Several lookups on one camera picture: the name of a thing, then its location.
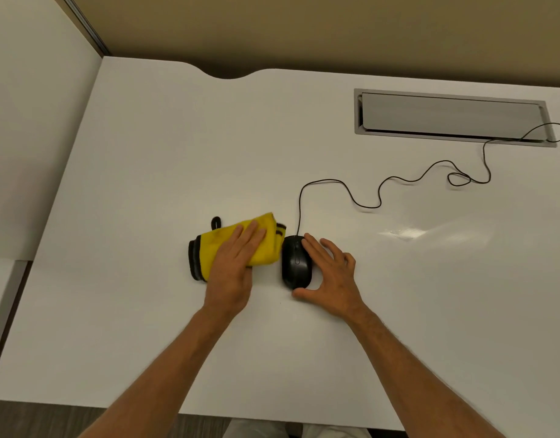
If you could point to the person's left hand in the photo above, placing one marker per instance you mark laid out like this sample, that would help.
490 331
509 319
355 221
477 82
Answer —
227 280

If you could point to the person's right hand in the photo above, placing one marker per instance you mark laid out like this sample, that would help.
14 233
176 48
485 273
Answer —
339 287

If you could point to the person's left middle finger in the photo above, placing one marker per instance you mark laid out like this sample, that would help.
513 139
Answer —
248 237

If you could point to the person's right middle finger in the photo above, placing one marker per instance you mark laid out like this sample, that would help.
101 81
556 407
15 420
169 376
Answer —
332 253

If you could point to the person's right thumb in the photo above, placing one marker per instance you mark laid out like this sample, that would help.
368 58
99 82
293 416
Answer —
306 294

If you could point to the person's left thumb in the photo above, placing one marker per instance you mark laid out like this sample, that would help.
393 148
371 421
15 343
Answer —
249 280

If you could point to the black computer mouse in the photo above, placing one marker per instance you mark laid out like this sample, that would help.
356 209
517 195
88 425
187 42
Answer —
294 264

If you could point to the yellow cloth with black trim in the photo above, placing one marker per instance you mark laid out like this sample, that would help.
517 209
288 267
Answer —
211 241

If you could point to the person's right forearm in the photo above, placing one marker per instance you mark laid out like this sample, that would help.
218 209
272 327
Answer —
412 378

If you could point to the person's left forearm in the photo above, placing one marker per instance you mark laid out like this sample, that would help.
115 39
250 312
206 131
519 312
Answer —
170 374

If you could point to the white partition panel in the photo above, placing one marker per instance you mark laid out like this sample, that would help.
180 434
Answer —
33 123

